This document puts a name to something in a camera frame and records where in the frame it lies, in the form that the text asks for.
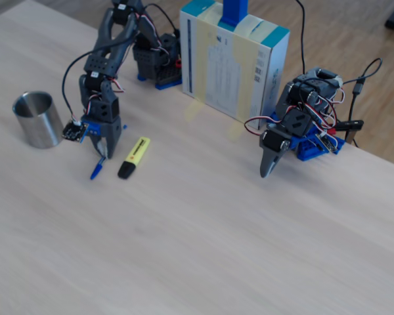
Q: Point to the dark grey follower robot arm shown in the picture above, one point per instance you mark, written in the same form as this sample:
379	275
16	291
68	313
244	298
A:
101	62

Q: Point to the yellow masking tape strip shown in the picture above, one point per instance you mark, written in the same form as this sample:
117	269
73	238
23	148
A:
239	82
202	65

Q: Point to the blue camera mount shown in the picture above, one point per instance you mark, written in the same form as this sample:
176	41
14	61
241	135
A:
93	129

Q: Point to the blue upright post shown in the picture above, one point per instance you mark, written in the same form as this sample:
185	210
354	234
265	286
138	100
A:
233	13

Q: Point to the yellow highlighter marker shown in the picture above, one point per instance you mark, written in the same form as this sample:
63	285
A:
136	154

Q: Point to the white teal cardboard box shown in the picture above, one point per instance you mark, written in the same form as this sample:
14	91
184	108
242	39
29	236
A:
223	72

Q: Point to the silver metal cup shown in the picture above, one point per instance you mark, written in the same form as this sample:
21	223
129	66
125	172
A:
39	128

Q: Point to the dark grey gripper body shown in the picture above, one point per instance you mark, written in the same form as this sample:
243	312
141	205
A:
109	132

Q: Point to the red connector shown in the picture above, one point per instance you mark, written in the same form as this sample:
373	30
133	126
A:
178	62

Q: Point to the blue capped ballpoint pen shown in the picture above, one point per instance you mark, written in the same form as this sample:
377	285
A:
96	170

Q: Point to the blue follower arm base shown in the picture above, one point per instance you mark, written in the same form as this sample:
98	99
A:
165	86

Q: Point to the blue leader arm base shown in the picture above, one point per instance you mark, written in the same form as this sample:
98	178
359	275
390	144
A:
307	151

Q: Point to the black usb plug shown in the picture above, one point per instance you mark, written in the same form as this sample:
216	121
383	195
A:
351	124

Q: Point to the black wrist camera board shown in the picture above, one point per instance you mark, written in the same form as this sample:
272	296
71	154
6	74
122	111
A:
73	130

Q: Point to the black controller board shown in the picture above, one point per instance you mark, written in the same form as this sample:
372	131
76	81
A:
328	143

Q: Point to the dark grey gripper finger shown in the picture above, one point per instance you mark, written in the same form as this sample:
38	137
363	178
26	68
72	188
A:
113	139
99	146

